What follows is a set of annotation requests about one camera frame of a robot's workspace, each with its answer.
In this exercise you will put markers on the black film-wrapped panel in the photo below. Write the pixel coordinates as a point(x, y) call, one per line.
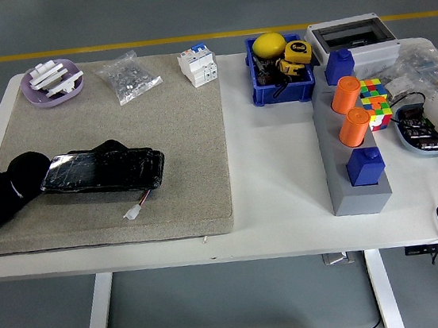
point(96, 171)

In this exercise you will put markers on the black rag with red patch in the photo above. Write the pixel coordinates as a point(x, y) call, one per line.
point(4, 206)

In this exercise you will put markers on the blue plastic bin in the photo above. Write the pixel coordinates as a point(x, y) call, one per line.
point(286, 93)

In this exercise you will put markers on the grey-brown mat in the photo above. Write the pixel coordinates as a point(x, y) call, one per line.
point(118, 124)

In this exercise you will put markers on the yellow black tool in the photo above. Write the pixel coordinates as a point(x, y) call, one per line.
point(290, 68)

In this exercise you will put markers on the clear bag of screws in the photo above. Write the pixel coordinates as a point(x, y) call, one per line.
point(128, 77)

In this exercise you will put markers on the yellow ball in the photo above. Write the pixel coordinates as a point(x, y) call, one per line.
point(268, 45)

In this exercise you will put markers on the yellow tape measure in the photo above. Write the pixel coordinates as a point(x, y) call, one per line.
point(298, 52)

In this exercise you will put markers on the orange cylinder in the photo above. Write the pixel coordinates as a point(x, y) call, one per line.
point(344, 96)
point(352, 127)

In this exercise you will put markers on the blue block with knob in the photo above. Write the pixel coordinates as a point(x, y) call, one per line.
point(339, 67)
point(365, 168)

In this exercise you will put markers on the grey block holder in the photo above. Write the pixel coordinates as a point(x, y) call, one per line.
point(361, 200)

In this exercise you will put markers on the colourful puzzle cube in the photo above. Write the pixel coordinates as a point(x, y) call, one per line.
point(378, 108)

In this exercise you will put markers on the white plastic part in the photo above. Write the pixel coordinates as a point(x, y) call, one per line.
point(67, 83)
point(46, 72)

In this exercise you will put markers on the grey distribution box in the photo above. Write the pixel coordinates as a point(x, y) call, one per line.
point(369, 53)

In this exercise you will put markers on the light blue bowl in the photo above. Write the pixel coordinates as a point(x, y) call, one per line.
point(410, 144)

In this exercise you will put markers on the purple bowl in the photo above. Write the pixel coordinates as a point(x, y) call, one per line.
point(35, 96)

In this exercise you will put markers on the white table leg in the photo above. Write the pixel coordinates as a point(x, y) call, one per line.
point(384, 291)
point(98, 319)

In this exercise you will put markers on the clear bags of parts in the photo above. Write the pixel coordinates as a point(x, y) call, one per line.
point(427, 66)

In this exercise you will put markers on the white circuit breaker blue switch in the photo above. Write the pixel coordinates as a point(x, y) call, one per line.
point(197, 64)

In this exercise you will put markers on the metal bracket under table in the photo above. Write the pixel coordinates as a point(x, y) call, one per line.
point(336, 258)

